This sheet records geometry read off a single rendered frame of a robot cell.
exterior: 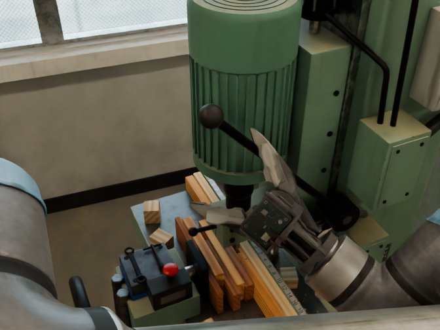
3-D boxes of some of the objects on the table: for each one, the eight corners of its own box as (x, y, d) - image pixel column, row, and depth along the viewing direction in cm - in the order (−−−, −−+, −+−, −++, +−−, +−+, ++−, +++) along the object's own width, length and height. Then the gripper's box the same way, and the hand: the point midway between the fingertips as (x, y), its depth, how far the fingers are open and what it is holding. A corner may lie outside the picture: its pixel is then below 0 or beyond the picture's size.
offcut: (160, 223, 123) (158, 210, 121) (145, 224, 123) (143, 211, 121) (160, 212, 126) (159, 200, 124) (145, 213, 126) (144, 200, 124)
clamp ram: (161, 278, 109) (158, 249, 104) (193, 267, 112) (192, 238, 106) (175, 310, 103) (173, 281, 97) (209, 297, 105) (209, 269, 100)
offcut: (174, 246, 117) (173, 235, 115) (165, 255, 115) (164, 244, 113) (160, 238, 119) (158, 227, 117) (150, 247, 117) (148, 236, 115)
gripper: (368, 212, 66) (251, 115, 68) (272, 316, 70) (166, 222, 73) (366, 200, 74) (262, 114, 76) (281, 294, 79) (185, 211, 81)
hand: (220, 165), depth 77 cm, fingers closed on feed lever, 14 cm apart
